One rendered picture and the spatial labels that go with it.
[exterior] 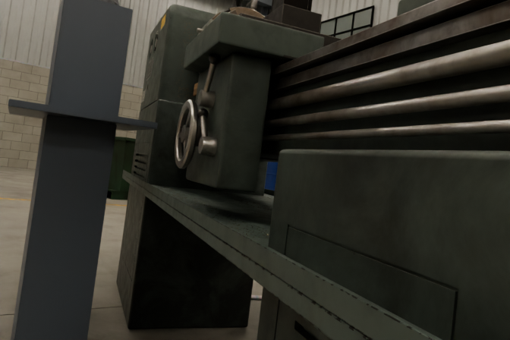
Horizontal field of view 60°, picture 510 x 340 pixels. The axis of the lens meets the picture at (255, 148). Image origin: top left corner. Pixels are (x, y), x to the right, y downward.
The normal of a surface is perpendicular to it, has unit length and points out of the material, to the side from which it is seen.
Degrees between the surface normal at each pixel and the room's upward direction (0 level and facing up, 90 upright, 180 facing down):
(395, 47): 90
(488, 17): 90
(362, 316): 90
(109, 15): 90
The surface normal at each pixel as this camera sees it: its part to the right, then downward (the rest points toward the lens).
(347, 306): -0.92, -0.13
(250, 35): 0.37, 0.00
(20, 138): 0.55, 0.03
